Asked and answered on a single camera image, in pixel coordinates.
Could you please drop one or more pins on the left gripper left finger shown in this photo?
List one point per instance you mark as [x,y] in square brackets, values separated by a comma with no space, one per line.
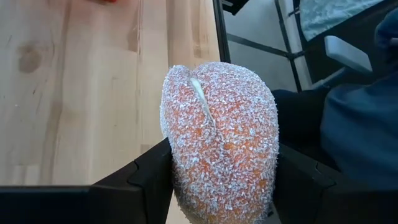
[140,193]

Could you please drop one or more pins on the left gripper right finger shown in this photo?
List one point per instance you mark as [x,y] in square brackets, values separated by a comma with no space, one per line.
[298,199]

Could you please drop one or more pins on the oval sprinkled bread roll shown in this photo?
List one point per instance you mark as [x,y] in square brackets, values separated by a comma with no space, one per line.
[224,149]

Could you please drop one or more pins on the person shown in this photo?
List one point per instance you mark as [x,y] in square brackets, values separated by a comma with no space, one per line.
[357,124]

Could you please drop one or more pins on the grey chair armrest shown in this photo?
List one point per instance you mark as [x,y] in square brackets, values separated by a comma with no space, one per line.
[348,53]

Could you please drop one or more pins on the pale patterned fabric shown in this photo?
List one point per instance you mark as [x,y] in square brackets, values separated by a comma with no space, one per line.
[329,15]

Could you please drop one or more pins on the red plastic slotted basket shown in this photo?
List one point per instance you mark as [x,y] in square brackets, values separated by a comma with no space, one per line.
[102,1]

